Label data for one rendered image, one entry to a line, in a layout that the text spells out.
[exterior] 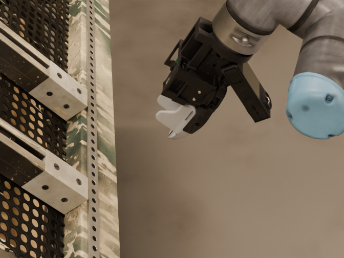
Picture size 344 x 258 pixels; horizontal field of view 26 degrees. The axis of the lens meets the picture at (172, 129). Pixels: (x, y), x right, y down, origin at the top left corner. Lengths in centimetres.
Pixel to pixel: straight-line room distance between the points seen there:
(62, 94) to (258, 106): 76
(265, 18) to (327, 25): 8
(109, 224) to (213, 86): 67
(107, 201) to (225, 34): 77
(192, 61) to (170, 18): 258
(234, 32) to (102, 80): 101
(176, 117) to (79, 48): 91
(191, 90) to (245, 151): 191
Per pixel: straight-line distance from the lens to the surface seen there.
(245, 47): 99
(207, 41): 100
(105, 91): 193
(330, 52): 89
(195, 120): 107
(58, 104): 176
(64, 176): 154
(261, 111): 107
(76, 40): 202
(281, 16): 96
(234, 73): 103
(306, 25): 95
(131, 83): 324
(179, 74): 102
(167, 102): 113
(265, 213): 275
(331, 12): 95
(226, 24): 98
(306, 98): 84
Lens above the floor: 212
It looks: 45 degrees down
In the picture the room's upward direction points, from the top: straight up
